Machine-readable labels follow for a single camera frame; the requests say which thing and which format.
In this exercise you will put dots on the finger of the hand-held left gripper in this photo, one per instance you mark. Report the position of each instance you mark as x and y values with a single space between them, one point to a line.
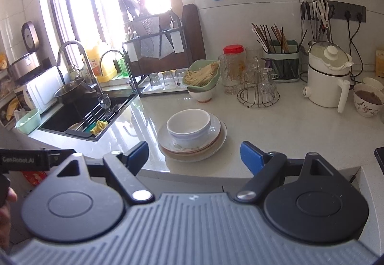
58 157

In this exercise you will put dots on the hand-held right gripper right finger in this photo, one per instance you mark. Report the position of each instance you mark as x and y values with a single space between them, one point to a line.
250 157

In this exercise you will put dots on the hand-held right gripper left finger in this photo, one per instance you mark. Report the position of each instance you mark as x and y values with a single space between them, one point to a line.
136 157

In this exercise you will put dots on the white rose-print plate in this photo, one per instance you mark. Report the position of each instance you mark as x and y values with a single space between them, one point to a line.
195 159

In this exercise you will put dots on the white ceramic bowl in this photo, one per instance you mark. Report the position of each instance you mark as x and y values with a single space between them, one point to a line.
189 122

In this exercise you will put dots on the person's left hand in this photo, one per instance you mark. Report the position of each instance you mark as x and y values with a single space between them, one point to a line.
12 196

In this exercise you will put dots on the red patterned bag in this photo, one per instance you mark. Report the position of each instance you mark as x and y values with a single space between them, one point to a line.
34 178

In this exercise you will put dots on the white dish with chopstick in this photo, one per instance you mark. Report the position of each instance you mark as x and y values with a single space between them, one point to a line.
76 127

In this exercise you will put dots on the teal sponge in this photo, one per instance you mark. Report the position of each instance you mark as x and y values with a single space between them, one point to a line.
87 132

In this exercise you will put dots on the green plastic basket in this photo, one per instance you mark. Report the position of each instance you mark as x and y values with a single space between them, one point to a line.
28 122

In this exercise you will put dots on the black sink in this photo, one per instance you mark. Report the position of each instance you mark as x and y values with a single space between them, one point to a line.
60 118

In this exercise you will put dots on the yellow cloth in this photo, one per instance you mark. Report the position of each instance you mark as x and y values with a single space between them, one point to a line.
99 127

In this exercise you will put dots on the roll-up drain rack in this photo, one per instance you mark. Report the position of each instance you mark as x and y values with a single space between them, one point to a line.
93 116

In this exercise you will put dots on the clear cut glass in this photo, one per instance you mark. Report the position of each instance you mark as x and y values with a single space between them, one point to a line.
115 107

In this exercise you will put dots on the wine glass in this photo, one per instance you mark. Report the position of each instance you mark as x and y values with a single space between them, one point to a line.
104 100

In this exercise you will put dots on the steel pot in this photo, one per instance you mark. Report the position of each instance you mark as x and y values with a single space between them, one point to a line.
72 92

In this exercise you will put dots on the white microwave oven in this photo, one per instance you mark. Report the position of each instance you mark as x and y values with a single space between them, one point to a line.
42 88

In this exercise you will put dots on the group of clear glass cups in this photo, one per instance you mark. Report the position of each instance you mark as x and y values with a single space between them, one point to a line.
264 85

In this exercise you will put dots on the white tray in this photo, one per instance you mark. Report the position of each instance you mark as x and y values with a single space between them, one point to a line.
174 90

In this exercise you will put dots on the small clear glass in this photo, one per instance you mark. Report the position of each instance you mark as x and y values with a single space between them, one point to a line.
168 79
155 81
181 76

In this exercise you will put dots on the black dish rack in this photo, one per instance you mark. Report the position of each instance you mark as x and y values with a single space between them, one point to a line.
132 79

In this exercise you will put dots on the white bowl with red base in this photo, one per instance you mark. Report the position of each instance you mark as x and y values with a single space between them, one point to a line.
201 94

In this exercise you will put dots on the tall ribbed glass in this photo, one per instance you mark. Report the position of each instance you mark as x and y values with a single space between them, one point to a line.
229 79

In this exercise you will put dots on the small steel faucet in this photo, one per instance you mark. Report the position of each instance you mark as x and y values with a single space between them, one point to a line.
128 73

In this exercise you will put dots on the tall steel faucet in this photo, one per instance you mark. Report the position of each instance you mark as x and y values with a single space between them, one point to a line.
93 79

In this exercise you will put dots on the green chopstick holder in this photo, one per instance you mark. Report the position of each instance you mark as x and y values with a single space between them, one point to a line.
282 70

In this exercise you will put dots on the green bottle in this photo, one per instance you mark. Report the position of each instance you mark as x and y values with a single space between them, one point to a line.
122 65

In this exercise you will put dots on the steel rice cooker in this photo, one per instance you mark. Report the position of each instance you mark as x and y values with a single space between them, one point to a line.
22 67

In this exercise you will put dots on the dried noodles bundle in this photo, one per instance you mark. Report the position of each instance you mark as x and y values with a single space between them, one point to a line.
201 74

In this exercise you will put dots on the yellow oil bottle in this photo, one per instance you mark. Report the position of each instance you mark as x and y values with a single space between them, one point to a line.
100 67

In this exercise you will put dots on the white electric cooking pot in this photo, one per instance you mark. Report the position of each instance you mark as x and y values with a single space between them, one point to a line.
321 88

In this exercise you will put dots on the white utensil caddy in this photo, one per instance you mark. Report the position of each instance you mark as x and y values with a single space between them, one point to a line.
130 52
177 43

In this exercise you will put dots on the green bowl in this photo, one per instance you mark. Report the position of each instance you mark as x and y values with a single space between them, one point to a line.
195 65

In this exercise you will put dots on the red-lid plastic jar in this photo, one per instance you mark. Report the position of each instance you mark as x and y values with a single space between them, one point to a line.
234 49

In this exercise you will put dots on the grey sheet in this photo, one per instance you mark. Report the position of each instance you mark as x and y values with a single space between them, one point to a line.
166 46

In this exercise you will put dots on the silver embossed sheet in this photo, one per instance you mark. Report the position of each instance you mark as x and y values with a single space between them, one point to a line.
150 40

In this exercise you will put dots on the floral ceramic bowl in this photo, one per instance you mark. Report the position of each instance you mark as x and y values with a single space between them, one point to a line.
364 109

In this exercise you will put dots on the glass pot lid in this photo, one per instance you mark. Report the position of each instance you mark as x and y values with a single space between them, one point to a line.
331 56

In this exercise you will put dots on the black stove top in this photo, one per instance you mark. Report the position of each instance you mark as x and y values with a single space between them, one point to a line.
380 157

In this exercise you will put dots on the brown cutting board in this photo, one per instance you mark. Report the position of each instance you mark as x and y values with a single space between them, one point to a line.
195 37

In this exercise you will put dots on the small white bowl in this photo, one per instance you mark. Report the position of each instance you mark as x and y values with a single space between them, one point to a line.
372 81

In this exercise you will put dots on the hanging kitchen utensil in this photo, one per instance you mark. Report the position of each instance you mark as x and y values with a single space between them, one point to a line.
310 13
303 11

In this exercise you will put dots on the yellow box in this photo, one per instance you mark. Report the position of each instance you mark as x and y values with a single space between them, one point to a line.
380 62

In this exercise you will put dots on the kitchen scissors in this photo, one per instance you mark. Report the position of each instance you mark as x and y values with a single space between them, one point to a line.
322 8

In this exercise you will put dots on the black power strip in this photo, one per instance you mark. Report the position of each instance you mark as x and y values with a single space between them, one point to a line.
340 11

